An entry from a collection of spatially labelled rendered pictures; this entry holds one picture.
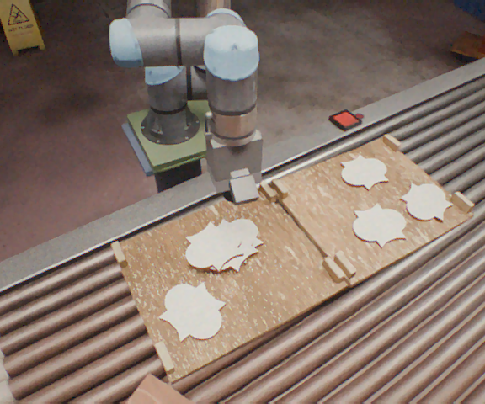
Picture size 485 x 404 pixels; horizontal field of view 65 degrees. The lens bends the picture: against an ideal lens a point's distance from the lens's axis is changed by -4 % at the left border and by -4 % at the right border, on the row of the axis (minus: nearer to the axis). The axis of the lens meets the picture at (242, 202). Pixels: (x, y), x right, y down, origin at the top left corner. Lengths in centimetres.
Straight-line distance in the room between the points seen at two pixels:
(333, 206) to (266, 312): 34
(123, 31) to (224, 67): 18
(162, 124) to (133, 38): 60
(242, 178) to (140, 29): 29
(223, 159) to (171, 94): 55
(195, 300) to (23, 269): 42
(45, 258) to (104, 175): 158
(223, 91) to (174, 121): 66
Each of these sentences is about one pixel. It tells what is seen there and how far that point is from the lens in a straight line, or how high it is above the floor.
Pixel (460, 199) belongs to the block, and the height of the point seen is 96.
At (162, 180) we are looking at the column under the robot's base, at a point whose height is 73.
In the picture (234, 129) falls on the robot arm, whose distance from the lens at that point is 61.
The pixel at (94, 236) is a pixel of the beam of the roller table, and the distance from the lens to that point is 102.
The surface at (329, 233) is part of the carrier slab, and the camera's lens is 96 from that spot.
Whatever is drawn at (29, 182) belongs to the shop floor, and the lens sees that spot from 272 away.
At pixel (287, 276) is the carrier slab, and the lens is 87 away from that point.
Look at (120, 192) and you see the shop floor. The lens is 243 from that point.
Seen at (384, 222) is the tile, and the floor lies 95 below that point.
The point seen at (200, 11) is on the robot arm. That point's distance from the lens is 107.
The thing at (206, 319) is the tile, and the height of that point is 95.
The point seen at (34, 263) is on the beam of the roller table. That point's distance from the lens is 103.
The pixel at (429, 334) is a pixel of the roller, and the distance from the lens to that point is 91.
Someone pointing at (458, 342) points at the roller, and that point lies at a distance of 93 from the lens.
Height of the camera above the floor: 168
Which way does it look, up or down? 48 degrees down
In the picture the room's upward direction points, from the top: straight up
